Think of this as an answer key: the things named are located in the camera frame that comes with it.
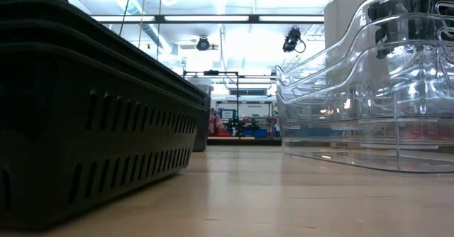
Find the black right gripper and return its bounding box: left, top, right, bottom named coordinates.
left=367, top=0, right=440, bottom=60

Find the black mesh plastic basket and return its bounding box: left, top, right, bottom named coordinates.
left=0, top=18, right=210, bottom=107
left=0, top=41, right=211, bottom=231
left=0, top=0, right=209, bottom=101

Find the clear plastic bin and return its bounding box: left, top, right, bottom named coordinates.
left=275, top=13, right=454, bottom=101
left=275, top=40, right=454, bottom=175
left=275, top=0, right=454, bottom=89

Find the smoky gray plastic bin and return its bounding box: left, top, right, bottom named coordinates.
left=190, top=77, right=214, bottom=153

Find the black ceiling camera with cable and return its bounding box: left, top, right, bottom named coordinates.
left=282, top=26, right=306, bottom=54

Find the round black ceiling camera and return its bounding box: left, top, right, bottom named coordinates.
left=196, top=35, right=211, bottom=52

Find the black background frame stand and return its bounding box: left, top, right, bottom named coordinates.
left=183, top=70, right=243, bottom=146

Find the black overhead frame bar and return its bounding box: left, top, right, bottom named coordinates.
left=90, top=14, right=326, bottom=26

